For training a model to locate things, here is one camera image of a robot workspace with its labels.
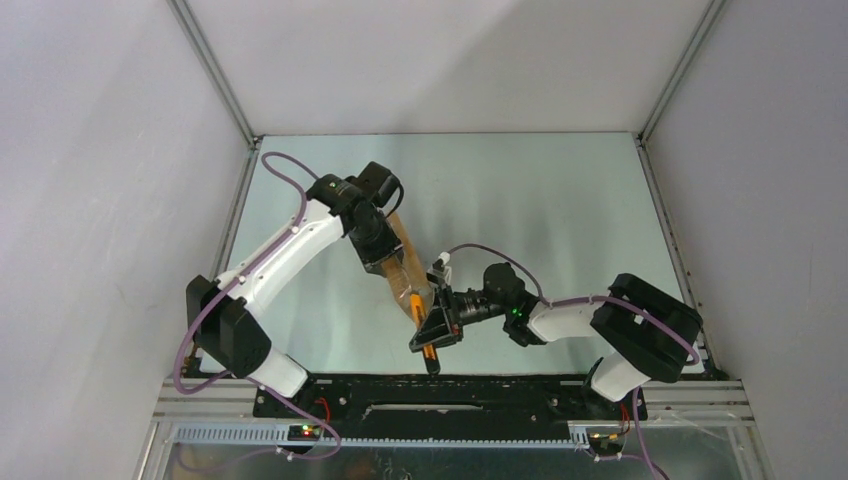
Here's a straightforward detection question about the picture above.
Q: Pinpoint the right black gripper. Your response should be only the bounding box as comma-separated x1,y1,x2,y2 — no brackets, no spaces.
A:
410,284,510,354

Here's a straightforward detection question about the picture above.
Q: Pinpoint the brown cardboard express box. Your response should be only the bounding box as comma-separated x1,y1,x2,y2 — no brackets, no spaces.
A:
381,213,434,327

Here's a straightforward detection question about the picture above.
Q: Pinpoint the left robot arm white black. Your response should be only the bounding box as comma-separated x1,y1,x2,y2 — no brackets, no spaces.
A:
186,170,403,417

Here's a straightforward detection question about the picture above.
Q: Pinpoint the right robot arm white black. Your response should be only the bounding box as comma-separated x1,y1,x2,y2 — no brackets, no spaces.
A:
409,262,703,418

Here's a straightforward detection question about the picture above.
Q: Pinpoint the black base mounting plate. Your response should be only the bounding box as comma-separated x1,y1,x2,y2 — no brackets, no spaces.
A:
292,373,648,441

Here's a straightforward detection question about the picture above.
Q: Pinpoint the left controller board with leds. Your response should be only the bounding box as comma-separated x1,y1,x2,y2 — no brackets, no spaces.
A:
286,424,323,443

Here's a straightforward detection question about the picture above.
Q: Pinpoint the controller board with leds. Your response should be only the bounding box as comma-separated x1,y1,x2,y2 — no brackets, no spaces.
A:
286,424,323,443
587,433,627,459

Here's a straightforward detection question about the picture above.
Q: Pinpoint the right controller board with leds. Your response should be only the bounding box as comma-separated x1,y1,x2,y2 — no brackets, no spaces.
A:
587,433,627,459

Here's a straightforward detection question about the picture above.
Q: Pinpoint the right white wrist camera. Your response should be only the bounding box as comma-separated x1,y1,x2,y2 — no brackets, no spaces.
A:
426,251,452,286

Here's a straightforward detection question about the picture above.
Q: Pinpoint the grey slotted cable duct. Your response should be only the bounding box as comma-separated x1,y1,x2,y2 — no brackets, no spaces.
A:
173,423,598,452

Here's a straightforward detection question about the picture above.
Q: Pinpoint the left aluminium frame post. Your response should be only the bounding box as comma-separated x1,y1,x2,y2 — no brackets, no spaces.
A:
167,0,259,150

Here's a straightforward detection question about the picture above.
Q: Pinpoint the aluminium frame post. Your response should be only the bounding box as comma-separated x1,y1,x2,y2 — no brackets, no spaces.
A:
167,0,259,150
637,0,729,144

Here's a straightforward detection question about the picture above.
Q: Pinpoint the right aluminium frame post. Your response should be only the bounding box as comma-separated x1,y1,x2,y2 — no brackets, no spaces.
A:
637,0,729,144

